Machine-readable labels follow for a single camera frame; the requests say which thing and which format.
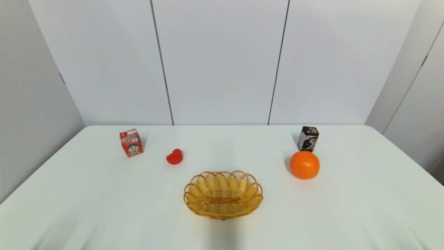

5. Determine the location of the red milk carton with cartoon face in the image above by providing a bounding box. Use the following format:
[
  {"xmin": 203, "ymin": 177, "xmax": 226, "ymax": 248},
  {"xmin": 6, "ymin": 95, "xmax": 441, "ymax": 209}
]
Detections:
[{"xmin": 120, "ymin": 129, "xmax": 144, "ymax": 158}]

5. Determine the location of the red rubber duck toy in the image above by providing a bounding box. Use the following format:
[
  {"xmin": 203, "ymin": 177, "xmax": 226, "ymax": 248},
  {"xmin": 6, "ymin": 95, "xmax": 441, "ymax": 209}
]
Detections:
[{"xmin": 166, "ymin": 149, "xmax": 184, "ymax": 165}]

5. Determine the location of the yellow woven wicker basket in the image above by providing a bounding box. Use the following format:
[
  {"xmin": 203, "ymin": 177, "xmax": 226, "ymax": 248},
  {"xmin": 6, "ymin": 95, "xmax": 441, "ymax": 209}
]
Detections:
[{"xmin": 183, "ymin": 170, "xmax": 264, "ymax": 220}]

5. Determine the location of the black chewing gum box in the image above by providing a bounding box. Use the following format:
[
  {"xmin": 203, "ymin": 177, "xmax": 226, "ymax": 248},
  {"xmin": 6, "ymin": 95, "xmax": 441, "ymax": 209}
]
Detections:
[{"xmin": 298, "ymin": 126, "xmax": 319, "ymax": 152}]

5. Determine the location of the orange fruit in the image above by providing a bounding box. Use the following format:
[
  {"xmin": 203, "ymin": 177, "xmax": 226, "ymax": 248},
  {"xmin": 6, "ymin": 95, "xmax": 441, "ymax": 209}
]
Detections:
[{"xmin": 290, "ymin": 151, "xmax": 320, "ymax": 180}]

